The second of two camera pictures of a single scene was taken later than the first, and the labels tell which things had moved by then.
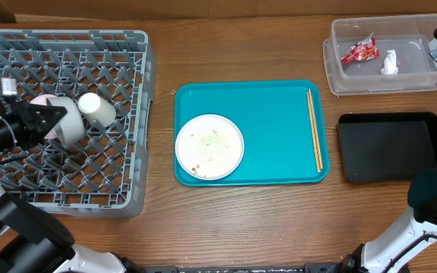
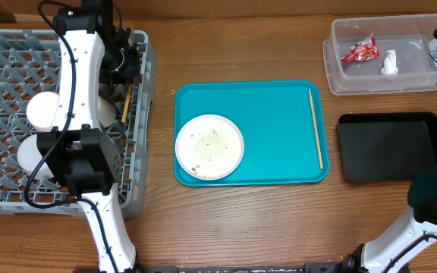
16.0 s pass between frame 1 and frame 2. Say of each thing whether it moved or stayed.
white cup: stayed
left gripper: moved
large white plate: stayed
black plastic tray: stayed
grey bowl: moved
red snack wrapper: stayed
